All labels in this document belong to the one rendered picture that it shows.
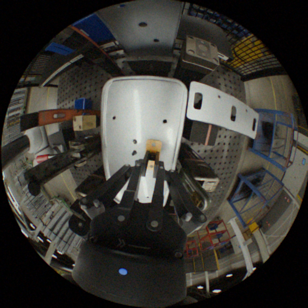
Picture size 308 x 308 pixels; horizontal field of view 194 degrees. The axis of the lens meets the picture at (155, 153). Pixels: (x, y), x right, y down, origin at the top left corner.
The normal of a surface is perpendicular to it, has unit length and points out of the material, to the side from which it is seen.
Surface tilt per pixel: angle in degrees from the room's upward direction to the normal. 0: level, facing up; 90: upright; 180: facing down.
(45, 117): 90
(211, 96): 0
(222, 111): 0
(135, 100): 0
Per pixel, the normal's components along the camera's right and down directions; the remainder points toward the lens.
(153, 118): -0.04, 0.35
